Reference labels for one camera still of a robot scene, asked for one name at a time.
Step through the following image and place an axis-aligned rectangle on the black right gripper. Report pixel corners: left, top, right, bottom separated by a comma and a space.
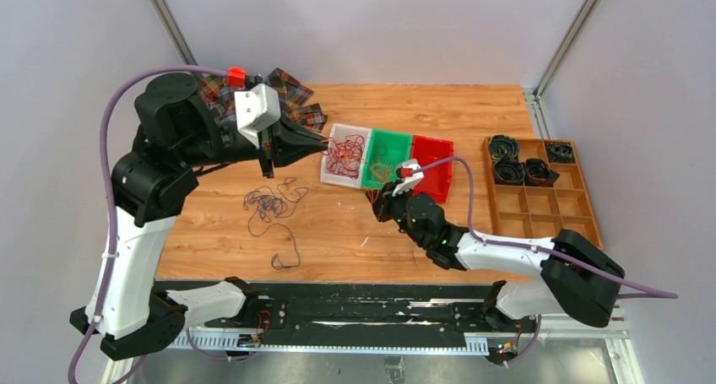
366, 179, 427, 248

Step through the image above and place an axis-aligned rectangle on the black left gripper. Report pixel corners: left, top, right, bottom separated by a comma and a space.
178, 105, 329, 177

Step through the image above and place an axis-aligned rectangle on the orange cable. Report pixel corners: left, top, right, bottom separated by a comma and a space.
335, 141, 399, 203

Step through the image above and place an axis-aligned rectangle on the red cable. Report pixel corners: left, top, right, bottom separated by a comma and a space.
321, 134, 367, 180

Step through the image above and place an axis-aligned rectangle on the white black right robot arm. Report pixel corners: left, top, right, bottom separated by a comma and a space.
366, 190, 625, 332

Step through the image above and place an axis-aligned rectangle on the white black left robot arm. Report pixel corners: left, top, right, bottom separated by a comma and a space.
69, 67, 328, 361

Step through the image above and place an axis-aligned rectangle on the green plastic bin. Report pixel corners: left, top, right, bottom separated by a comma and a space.
361, 129, 413, 189

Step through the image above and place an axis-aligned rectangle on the white plastic bin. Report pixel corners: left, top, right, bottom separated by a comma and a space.
319, 123, 372, 189

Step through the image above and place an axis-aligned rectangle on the red plastic bin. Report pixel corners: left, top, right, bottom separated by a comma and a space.
409, 135, 454, 203

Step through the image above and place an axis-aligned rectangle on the plaid cloth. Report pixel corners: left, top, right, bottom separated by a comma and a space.
198, 68, 328, 133

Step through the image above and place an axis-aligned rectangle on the wooden compartment tray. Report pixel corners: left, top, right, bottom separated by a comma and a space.
482, 136, 604, 249

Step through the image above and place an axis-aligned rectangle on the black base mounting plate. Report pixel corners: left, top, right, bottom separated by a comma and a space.
200, 282, 535, 351

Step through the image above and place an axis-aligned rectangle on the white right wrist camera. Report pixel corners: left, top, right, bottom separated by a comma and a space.
392, 159, 424, 197

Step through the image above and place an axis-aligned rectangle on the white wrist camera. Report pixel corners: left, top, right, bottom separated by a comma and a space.
233, 84, 281, 149
392, 159, 424, 197

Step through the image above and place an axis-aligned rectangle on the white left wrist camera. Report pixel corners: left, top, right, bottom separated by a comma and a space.
233, 84, 281, 149

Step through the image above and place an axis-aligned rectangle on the right aluminium corner post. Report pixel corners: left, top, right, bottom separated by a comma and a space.
534, 0, 601, 100

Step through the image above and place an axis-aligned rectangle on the aluminium corner post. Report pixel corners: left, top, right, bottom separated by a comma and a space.
149, 0, 197, 65
534, 0, 601, 100

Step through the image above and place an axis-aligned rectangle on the aluminium frame rail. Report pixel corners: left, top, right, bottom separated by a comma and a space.
166, 293, 626, 358

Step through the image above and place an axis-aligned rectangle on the left aluminium corner post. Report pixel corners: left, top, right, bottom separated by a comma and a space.
149, 0, 197, 65

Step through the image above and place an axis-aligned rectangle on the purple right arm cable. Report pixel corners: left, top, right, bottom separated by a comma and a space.
410, 156, 679, 367

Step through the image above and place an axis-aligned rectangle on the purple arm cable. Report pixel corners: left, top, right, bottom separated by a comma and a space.
67, 64, 236, 384
410, 156, 679, 367

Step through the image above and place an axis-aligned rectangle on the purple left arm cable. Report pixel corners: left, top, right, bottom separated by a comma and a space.
67, 64, 236, 384

